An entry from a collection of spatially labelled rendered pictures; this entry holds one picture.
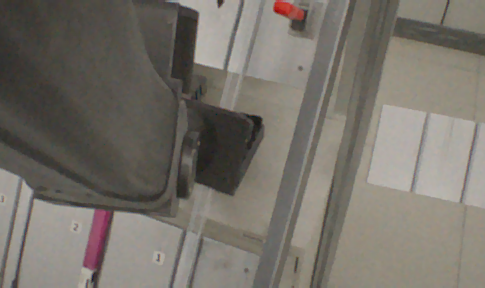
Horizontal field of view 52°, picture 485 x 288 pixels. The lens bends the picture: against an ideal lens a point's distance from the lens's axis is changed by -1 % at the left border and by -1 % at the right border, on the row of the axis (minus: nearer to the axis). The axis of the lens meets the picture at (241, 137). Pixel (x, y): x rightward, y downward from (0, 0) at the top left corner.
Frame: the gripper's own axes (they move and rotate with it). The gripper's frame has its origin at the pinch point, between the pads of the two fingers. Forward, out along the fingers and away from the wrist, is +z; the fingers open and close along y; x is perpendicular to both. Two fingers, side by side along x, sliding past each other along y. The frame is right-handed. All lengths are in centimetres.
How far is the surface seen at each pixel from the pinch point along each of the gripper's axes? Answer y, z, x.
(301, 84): -6.7, 1.6, -7.3
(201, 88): 21, 50, -2
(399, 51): -17, 185, -36
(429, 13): -25, 185, -55
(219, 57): 2.6, 1.8, -7.9
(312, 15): -6.2, 0.1, -14.1
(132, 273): 6.3, 1.3, 18.1
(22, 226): 22.0, 1.6, 17.7
